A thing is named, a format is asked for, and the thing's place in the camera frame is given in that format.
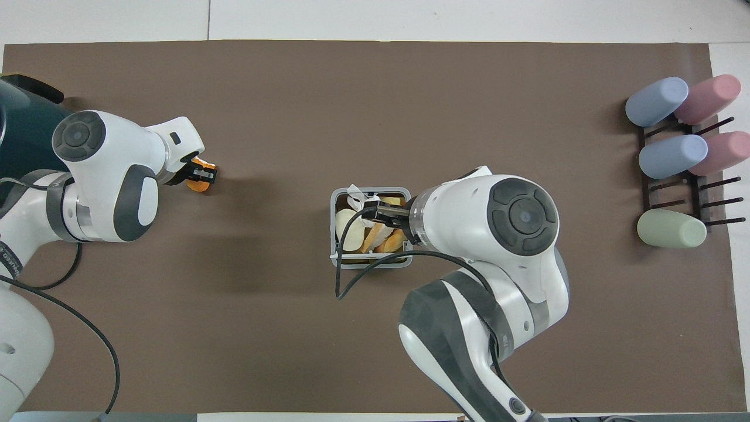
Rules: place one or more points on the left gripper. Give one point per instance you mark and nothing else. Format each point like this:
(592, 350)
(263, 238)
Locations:
(176, 177)

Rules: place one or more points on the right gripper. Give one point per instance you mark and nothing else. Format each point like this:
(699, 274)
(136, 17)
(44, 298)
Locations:
(410, 225)

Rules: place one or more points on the orange trash piece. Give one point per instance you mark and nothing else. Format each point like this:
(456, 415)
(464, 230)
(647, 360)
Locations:
(196, 186)

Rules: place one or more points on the white paper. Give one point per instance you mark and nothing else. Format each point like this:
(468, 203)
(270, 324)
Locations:
(355, 197)

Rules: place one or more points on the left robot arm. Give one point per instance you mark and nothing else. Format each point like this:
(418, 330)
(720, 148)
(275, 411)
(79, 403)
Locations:
(105, 176)

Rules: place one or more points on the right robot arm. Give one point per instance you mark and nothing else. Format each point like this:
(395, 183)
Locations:
(504, 246)

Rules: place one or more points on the yellow bread piece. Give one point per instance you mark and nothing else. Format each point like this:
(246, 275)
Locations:
(394, 201)

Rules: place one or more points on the orange bread slice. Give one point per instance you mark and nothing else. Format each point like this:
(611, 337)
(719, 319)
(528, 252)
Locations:
(371, 237)

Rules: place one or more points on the golden bread roll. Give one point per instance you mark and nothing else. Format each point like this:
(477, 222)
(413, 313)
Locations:
(394, 242)

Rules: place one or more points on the pale round bread piece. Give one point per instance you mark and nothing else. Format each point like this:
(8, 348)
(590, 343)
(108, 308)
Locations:
(350, 231)

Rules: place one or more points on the grey square basket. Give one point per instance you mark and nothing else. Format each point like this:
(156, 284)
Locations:
(335, 258)

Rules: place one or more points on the green cup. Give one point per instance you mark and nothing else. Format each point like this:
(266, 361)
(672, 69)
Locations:
(671, 228)

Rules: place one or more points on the blue cup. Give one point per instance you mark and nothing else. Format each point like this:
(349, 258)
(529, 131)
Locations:
(672, 156)
(656, 101)

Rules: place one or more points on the dark brown cup rack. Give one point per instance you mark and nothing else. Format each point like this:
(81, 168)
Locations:
(695, 193)

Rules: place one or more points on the pink cup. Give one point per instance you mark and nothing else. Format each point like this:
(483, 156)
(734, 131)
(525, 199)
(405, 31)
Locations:
(710, 97)
(723, 151)

